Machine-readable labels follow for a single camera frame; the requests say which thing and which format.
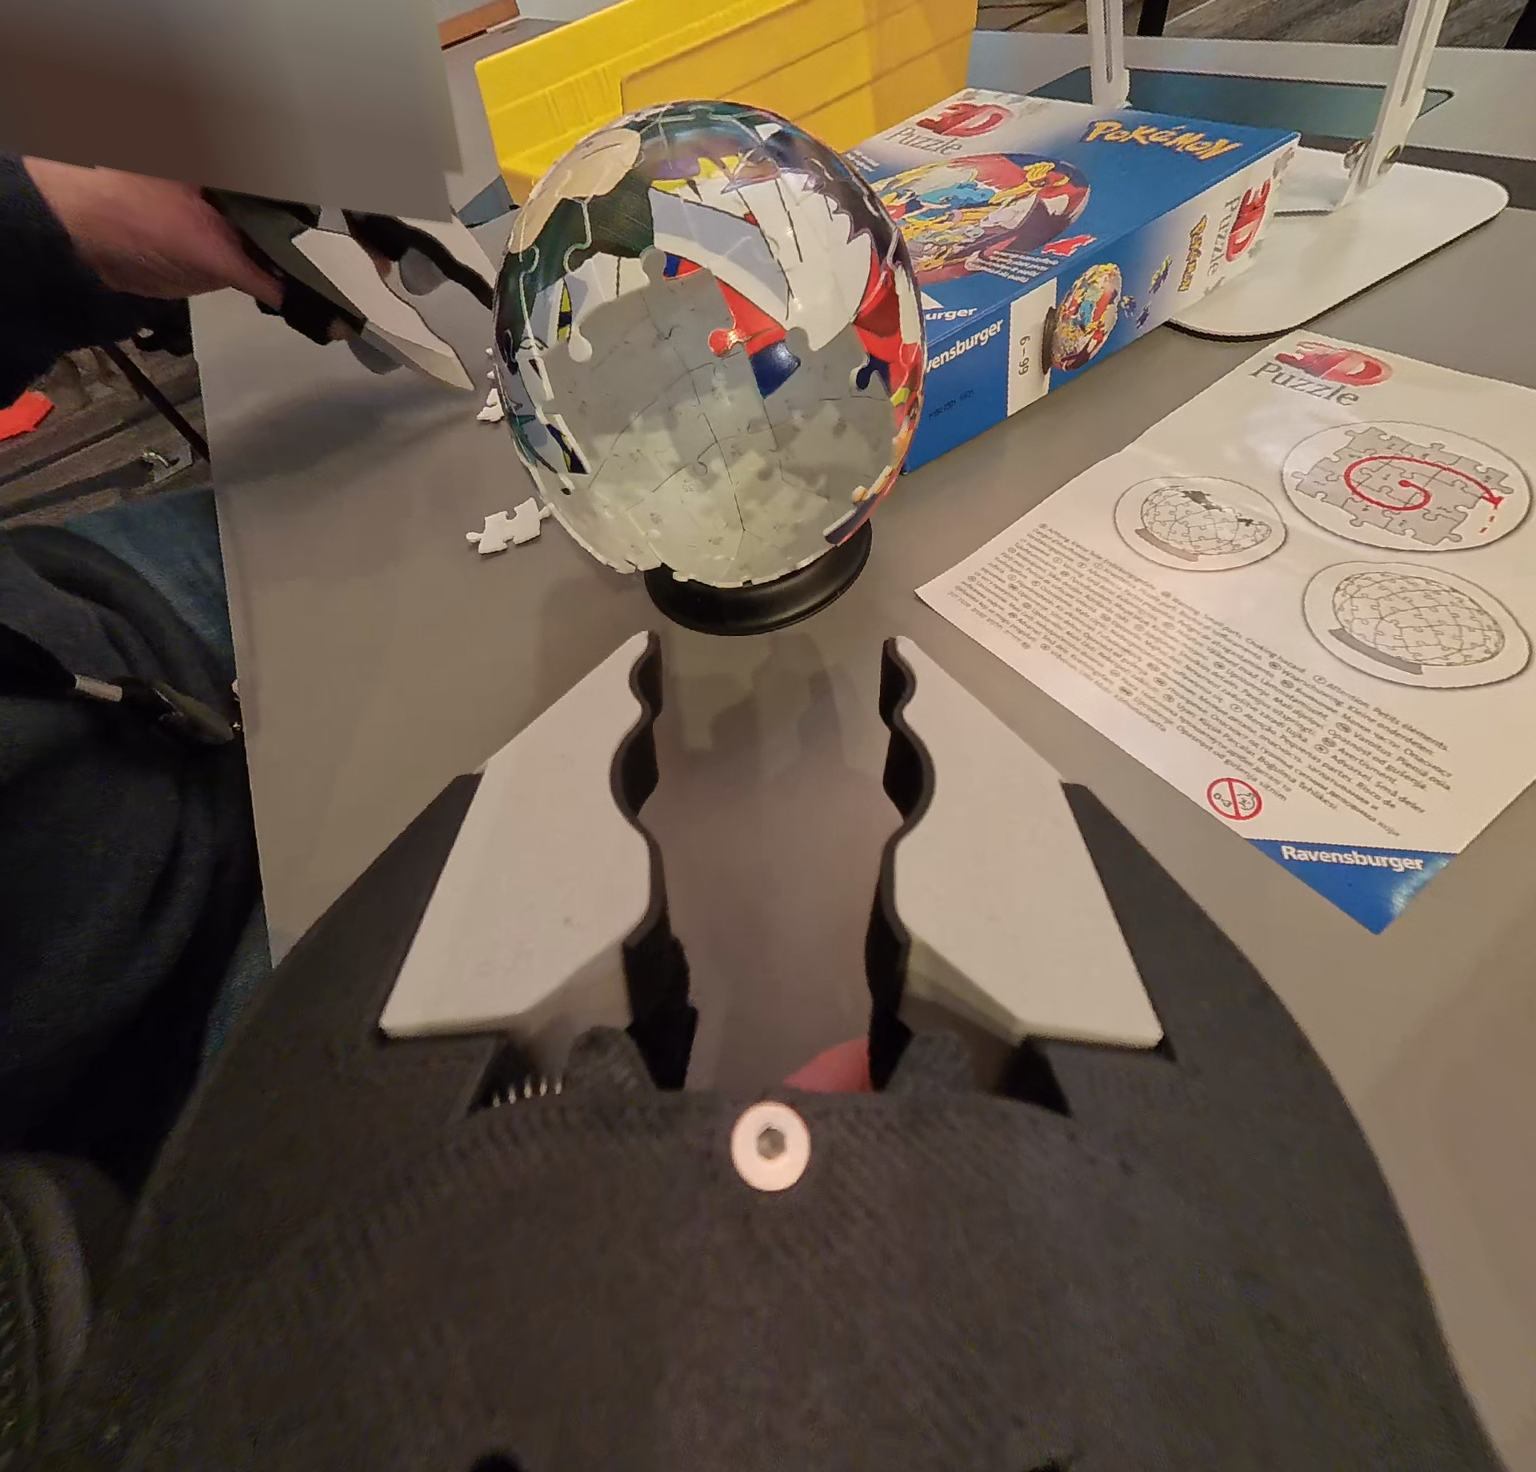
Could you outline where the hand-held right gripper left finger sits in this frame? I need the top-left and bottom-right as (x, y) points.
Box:
(378, 635), (700, 1095)

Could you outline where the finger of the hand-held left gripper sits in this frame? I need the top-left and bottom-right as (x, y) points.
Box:
(291, 232), (477, 394)
(346, 209), (496, 312)

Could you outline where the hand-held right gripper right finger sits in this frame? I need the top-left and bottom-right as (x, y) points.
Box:
(865, 638), (1163, 1095)

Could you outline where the colourful puzzle ball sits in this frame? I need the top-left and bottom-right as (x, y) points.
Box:
(490, 101), (927, 590)

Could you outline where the large yellow plastic bin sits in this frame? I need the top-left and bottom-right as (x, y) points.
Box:
(475, 0), (987, 209)

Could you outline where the black ball stand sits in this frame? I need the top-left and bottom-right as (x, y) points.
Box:
(639, 524), (874, 642)

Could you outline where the blue puzzle box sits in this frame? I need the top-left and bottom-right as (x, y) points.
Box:
(838, 84), (1303, 476)

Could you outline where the person's left hand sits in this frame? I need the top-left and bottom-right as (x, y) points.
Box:
(71, 170), (291, 312)

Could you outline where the white instruction sheet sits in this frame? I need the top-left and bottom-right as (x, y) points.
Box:
(915, 328), (1536, 938)

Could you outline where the person's left leg in jeans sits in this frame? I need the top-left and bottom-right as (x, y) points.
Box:
(66, 489), (232, 660)

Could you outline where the white metal stand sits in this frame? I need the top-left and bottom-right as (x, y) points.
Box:
(1073, 0), (1512, 340)

